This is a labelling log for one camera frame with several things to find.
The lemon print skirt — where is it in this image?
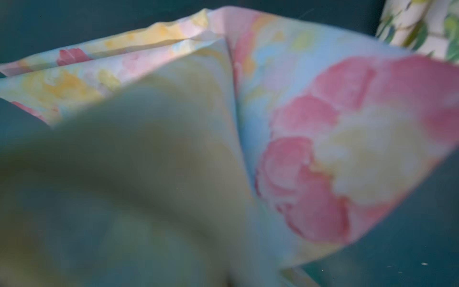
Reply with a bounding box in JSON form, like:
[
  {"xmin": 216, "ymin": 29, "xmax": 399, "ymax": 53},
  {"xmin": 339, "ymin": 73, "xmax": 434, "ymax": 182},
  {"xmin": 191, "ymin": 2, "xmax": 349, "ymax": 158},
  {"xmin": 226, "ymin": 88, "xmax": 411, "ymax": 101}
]
[{"xmin": 376, "ymin": 0, "xmax": 459, "ymax": 65}]

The pink floral skirt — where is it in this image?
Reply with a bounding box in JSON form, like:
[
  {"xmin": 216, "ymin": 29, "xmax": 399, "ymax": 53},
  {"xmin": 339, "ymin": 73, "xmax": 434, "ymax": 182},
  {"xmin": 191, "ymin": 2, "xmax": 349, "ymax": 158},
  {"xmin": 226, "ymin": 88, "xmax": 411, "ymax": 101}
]
[{"xmin": 1, "ymin": 7, "xmax": 459, "ymax": 287}]

